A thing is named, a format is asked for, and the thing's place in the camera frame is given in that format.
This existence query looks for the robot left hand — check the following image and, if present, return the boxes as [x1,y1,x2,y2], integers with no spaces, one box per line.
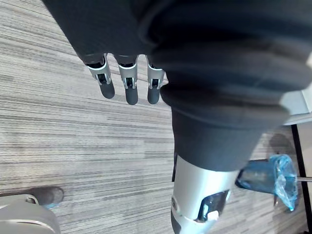
[41,0,312,234]

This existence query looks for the black table leg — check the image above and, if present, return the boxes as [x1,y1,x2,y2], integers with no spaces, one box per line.
[291,123,312,234]

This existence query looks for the small black trash bin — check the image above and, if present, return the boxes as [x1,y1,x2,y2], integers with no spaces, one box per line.
[234,158,278,195]

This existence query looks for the silver robot leg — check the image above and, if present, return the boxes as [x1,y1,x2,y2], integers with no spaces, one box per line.
[0,194,61,234]

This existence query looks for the blue plastic bin bag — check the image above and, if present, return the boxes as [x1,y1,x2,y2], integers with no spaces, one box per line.
[269,154,299,212]

